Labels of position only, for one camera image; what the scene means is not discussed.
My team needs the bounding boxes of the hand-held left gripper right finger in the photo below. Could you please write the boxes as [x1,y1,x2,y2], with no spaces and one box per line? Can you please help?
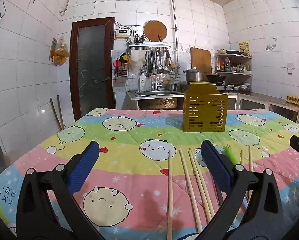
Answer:
[196,140,288,240]

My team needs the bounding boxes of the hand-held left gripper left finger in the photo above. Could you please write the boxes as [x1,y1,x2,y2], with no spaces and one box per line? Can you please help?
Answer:
[16,141,106,240]

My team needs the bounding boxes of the green plastic utensil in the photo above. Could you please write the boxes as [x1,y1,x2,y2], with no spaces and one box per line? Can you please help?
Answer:
[223,145,240,165]

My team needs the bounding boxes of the gold perforated utensil holder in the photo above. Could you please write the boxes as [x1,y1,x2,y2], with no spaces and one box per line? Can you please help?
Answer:
[183,82,228,132]

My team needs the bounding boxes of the row of hanging kitchen utensils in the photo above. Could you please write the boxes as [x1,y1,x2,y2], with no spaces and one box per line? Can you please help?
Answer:
[141,49,177,76]

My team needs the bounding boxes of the colourful cartoon printed blanket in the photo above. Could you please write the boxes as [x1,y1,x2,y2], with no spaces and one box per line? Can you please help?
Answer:
[0,107,299,240]

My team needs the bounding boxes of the kitchen counter cabinet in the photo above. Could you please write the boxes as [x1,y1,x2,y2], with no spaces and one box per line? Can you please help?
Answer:
[224,91,299,123]

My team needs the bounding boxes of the leaning wooden sticks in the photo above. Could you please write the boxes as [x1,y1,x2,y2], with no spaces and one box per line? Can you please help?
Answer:
[49,95,65,130]

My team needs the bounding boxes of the gas stove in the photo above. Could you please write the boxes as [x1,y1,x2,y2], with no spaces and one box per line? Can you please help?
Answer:
[179,81,234,93]

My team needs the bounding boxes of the black wok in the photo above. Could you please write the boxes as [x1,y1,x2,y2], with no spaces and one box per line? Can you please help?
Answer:
[205,74,226,83]

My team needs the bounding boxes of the stainless steel sink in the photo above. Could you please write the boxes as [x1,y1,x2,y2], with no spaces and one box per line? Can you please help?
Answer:
[126,89,185,111]

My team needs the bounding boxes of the steel cooking pot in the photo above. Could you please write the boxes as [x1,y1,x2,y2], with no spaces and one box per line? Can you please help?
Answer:
[183,67,206,82]

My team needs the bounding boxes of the brown framed glass door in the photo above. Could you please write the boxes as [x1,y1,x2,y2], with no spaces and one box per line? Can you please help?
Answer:
[69,17,115,121]

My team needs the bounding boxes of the white soap bottle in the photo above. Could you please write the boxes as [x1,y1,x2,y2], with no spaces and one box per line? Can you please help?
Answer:
[139,71,147,92]

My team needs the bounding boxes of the sink faucet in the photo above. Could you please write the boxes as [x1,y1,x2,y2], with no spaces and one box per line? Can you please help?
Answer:
[152,67,163,91]

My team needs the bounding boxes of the rectangular wooden cutting board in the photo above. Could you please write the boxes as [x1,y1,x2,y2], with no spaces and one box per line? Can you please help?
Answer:
[190,47,212,75]

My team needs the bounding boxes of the red and yellow hanging items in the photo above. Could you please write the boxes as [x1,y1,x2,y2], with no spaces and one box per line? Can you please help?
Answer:
[113,52,131,77]

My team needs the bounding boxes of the yellow hanging plastic bag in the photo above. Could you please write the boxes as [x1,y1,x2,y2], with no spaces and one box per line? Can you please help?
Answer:
[49,37,69,67]

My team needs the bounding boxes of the white hanging cloth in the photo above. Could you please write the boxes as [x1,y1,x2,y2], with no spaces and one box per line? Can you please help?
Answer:
[130,50,146,63]

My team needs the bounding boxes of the knife and chopstick holder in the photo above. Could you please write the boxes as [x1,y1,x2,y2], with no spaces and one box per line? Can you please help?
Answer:
[133,31,146,45]

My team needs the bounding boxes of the round wooden cutting board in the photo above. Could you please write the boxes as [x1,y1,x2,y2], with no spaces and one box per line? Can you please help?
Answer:
[143,20,168,42]

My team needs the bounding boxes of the corner wall shelf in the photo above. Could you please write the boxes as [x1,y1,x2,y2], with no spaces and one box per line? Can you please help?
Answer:
[213,50,253,77]

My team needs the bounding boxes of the yellow wall poster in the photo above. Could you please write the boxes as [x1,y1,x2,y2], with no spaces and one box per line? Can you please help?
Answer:
[238,42,251,56]

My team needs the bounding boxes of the metal wall rack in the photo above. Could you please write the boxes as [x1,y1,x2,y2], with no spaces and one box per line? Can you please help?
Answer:
[127,42,171,52]

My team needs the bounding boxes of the wall control box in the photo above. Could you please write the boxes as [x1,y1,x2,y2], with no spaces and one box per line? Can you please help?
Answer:
[115,29,131,39]

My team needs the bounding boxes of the metal wall pipe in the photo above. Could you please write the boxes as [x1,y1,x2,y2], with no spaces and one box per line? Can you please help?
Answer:
[170,0,179,55]

